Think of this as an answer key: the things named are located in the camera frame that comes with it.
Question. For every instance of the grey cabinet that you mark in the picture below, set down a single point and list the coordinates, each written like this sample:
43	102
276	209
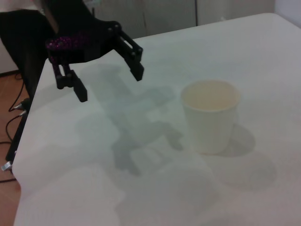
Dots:
164	14

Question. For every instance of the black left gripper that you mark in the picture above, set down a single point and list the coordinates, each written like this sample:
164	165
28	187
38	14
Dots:
77	35

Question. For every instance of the white paper cup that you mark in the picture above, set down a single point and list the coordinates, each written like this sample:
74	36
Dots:
209	127

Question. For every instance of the silver table clamp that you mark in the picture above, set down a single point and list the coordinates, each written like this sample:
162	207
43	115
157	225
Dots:
6	166

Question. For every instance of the black chair back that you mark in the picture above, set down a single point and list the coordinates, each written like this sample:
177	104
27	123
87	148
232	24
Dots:
21	42

